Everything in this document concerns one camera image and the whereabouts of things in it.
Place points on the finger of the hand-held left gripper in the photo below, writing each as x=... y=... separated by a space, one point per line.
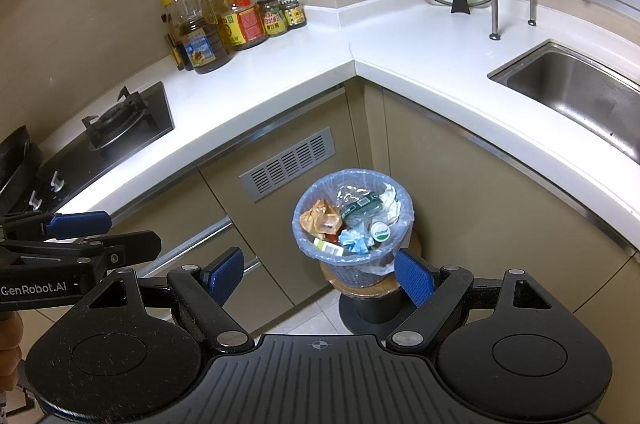
x=80 y=224
x=125 y=246

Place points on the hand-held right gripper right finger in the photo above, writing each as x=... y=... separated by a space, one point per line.
x=415 y=276

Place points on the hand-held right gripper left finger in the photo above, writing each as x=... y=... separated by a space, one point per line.
x=225 y=274

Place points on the white bottle green label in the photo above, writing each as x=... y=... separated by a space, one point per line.
x=380 y=231

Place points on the lattice plastic trash bin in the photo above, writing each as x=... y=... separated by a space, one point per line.
x=350 y=274

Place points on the blue wrapper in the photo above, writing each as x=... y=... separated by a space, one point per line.
x=355 y=240

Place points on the clear plastic bottle green label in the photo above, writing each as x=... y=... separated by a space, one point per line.
x=362 y=204

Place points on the blue bin liner bag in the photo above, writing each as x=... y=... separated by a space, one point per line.
x=302 y=229

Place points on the white green carton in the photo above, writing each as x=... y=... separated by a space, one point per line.
x=327 y=246

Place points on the person's left hand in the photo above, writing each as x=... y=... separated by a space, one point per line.
x=10 y=344

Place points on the round wooden stool black base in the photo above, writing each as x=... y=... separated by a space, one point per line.
x=370 y=309

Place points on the grey cabinet vent grille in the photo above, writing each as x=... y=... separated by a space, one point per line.
x=285 y=166

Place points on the black gas stove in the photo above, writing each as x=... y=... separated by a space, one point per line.
x=150 y=114

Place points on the slim dark sauce bottle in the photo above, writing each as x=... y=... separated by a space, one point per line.
x=175 y=49

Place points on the large oil bottle blue label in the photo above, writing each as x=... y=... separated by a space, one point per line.
x=200 y=49

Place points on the stainless steel sink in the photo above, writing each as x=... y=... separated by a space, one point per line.
x=575 y=89

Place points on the large jar green yellow label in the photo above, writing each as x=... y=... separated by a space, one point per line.
x=272 y=19

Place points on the small jar yellow label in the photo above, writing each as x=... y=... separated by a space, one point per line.
x=294 y=16

